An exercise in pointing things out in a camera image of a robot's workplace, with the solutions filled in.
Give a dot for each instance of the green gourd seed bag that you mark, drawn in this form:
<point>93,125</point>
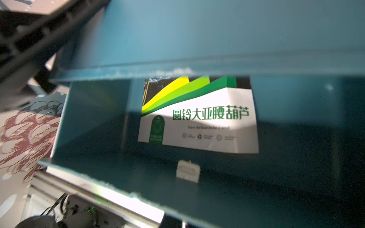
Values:
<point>206,113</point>

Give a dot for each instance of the teal sliding drawer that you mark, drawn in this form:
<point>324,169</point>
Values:
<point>309,172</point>

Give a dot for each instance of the teal drawer cabinet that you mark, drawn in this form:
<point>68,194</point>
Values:
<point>142,39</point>

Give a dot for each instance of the white drawer handle clip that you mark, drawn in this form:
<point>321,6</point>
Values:
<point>186,170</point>

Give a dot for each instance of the black wall basket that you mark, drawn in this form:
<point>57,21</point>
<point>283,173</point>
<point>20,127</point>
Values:
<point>29,40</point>

